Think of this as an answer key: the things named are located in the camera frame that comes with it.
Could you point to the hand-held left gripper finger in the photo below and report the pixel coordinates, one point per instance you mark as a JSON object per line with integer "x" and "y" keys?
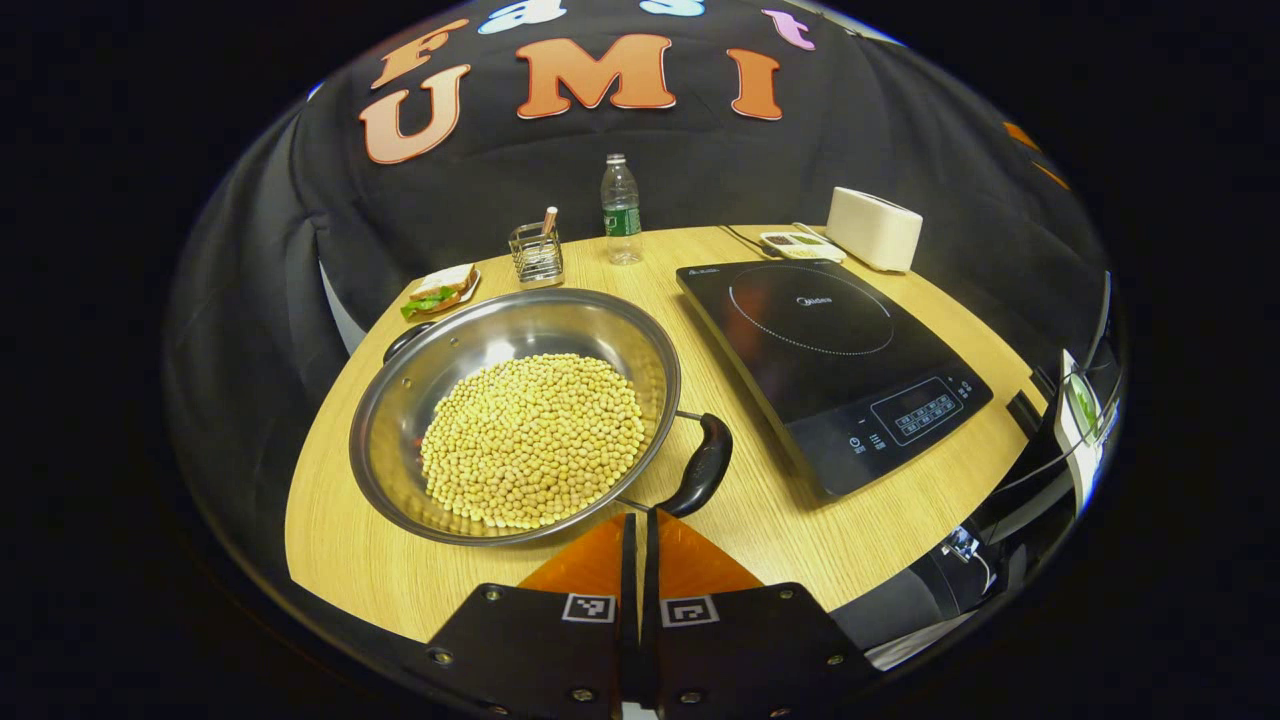
{"x": 651, "y": 570}
{"x": 629, "y": 570}

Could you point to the black induction cooktop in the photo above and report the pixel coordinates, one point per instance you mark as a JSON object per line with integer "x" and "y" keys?
{"x": 800, "y": 380}

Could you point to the pile of yellow soybeans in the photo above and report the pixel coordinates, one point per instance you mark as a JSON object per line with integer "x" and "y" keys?
{"x": 530, "y": 440}

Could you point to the sandwich on white plate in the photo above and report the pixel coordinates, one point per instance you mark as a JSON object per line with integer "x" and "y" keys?
{"x": 440, "y": 288}

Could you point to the clear plastic water bottle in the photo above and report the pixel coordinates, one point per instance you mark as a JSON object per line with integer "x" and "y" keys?
{"x": 621, "y": 215}

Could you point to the white divided dish of beans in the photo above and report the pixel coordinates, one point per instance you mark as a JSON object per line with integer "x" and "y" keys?
{"x": 800, "y": 246}

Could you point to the small pale stick utensil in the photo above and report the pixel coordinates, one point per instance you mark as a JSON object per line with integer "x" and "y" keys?
{"x": 549, "y": 220}

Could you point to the black backdrop cloth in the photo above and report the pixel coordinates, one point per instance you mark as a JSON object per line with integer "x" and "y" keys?
{"x": 700, "y": 170}

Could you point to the white toaster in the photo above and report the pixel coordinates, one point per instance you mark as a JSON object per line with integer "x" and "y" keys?
{"x": 875, "y": 232}

